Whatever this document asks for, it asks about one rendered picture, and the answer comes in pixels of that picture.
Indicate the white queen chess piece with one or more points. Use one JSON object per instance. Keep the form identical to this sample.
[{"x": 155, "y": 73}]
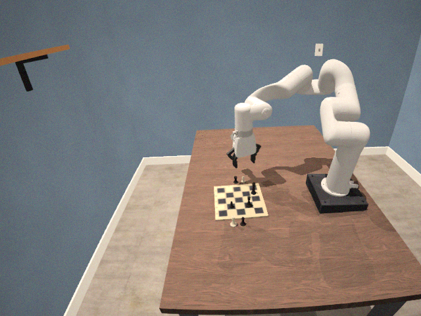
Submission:
[{"x": 233, "y": 224}]

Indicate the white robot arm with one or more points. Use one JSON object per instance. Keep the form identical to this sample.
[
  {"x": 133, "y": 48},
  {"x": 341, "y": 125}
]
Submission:
[{"x": 337, "y": 117}]

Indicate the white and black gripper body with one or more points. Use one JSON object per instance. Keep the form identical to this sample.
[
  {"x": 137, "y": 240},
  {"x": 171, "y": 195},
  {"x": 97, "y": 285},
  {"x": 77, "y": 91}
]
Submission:
[{"x": 244, "y": 146}]

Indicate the cream chessboard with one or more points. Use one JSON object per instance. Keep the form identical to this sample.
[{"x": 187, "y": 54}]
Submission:
[{"x": 223, "y": 195}]

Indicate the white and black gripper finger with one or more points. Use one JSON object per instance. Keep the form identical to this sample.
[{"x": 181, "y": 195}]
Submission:
[
  {"x": 254, "y": 155},
  {"x": 233, "y": 157}
]

